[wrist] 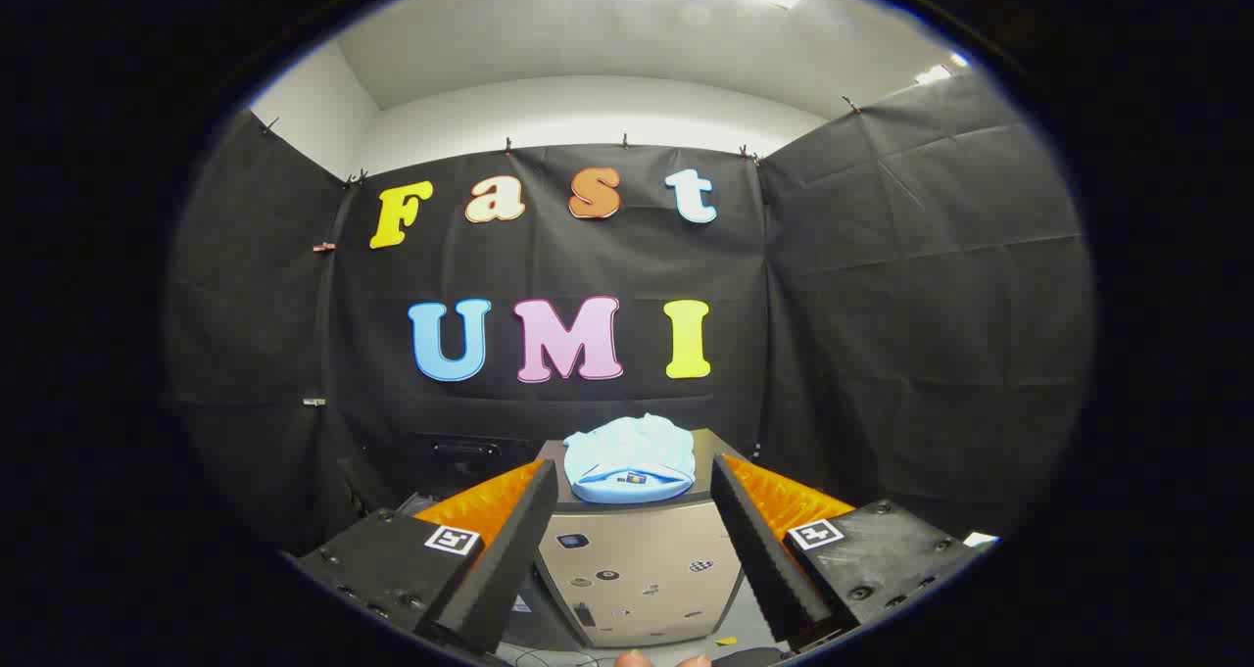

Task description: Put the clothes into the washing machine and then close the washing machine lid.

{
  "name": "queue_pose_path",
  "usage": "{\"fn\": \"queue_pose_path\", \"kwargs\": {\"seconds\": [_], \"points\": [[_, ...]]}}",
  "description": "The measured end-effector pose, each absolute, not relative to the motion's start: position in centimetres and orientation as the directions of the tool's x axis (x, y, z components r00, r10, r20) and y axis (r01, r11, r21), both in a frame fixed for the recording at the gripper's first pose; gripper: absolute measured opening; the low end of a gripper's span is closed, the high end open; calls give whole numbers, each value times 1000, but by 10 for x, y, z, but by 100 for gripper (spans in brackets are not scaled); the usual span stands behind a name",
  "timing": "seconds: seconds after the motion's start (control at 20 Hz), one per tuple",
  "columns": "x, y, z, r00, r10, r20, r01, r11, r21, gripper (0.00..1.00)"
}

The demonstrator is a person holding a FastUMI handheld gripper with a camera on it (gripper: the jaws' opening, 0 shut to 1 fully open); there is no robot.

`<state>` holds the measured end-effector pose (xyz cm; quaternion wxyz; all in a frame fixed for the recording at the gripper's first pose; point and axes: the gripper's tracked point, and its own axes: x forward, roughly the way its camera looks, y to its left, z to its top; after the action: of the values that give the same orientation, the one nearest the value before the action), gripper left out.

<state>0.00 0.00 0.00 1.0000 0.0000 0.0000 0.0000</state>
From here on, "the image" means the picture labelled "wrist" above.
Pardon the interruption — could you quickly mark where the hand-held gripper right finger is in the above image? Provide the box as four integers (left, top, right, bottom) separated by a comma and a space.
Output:
710, 453, 990, 653

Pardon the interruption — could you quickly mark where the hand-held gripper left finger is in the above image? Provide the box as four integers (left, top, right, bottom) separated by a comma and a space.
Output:
294, 458, 559, 658

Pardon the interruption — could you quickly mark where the tinted washing machine lid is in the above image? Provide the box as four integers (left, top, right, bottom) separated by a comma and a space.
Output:
407, 432, 542, 497

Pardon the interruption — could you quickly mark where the light blue shirt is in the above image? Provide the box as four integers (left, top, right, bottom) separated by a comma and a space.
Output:
563, 413, 697, 504

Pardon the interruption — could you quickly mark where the beige cabinet with grey top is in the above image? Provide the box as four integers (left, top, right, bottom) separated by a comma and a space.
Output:
534, 429, 755, 648

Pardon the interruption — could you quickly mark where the black backdrop cloth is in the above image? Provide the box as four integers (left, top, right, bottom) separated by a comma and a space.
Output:
167, 65, 1093, 550

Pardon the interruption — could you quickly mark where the small ceiling light panel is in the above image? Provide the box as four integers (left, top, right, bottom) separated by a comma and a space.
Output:
916, 55, 971, 86

